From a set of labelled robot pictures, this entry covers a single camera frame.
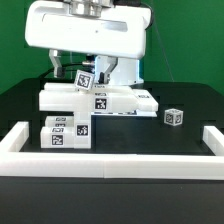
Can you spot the white chair seat block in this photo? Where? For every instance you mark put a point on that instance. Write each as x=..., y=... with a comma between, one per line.
x=82, y=130

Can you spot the white chair back frame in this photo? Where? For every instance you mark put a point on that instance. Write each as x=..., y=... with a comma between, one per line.
x=101, y=98

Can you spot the white tagged cube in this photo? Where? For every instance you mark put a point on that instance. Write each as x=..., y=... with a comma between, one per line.
x=173, y=117
x=84, y=80

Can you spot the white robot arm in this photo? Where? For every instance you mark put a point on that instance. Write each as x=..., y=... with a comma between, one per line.
x=127, y=70

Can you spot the white U-shaped fence frame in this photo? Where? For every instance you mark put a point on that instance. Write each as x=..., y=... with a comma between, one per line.
x=15, y=162

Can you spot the white tag marker sheet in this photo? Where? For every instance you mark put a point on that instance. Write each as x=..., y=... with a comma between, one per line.
x=136, y=113

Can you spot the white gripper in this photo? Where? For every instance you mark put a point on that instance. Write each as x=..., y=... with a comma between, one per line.
x=120, y=31

